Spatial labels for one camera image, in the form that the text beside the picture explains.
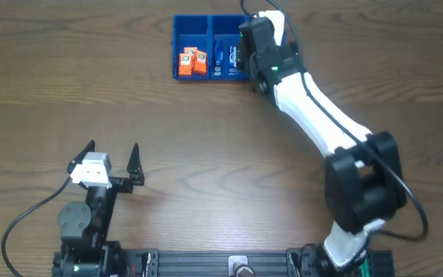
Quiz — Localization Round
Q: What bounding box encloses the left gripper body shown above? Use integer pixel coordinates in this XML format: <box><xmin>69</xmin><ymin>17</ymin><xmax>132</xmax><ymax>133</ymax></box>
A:
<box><xmin>108</xmin><ymin>175</ymin><xmax>134</xmax><ymax>195</ymax></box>

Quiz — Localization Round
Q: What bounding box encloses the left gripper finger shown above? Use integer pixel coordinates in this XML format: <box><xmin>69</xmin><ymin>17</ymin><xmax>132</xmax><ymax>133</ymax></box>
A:
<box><xmin>126</xmin><ymin>142</ymin><xmax>145</xmax><ymax>186</ymax></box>
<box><xmin>66</xmin><ymin>139</ymin><xmax>96</xmax><ymax>174</ymax></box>

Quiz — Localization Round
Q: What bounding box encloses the blue candy pack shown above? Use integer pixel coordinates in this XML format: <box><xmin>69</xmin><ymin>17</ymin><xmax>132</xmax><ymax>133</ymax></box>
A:
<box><xmin>228</xmin><ymin>45</ymin><xmax>241</xmax><ymax>76</ymax></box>
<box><xmin>212</xmin><ymin>38</ymin><xmax>225</xmax><ymax>77</ymax></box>

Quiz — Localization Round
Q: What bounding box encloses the blue tray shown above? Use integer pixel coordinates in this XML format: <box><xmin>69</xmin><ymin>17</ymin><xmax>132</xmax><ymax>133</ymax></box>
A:
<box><xmin>172</xmin><ymin>13</ymin><xmax>287</xmax><ymax>82</ymax></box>

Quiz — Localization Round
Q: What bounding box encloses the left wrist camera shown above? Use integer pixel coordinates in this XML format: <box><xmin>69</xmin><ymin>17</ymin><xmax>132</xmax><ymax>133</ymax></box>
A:
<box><xmin>69</xmin><ymin>152</ymin><xmax>113</xmax><ymax>189</ymax></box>

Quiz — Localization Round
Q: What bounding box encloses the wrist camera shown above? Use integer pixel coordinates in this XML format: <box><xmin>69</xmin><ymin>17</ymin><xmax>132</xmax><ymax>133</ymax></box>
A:
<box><xmin>258</xmin><ymin>10</ymin><xmax>287</xmax><ymax>47</ymax></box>
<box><xmin>69</xmin><ymin>152</ymin><xmax>113</xmax><ymax>189</ymax></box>

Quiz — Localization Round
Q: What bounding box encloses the mounting rail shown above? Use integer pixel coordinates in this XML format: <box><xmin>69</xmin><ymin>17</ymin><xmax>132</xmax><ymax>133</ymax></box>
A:
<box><xmin>52</xmin><ymin>248</ymin><xmax>395</xmax><ymax>277</ymax></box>

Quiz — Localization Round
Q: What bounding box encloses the black cable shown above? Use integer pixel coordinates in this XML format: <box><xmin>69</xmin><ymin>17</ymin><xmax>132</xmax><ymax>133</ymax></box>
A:
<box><xmin>239</xmin><ymin>0</ymin><xmax>429</xmax><ymax>242</ymax></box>
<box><xmin>1</xmin><ymin>175</ymin><xmax>72</xmax><ymax>277</ymax></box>

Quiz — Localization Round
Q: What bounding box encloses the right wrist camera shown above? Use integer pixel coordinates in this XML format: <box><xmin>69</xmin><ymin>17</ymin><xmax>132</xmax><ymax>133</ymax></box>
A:
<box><xmin>258</xmin><ymin>10</ymin><xmax>287</xmax><ymax>47</ymax></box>

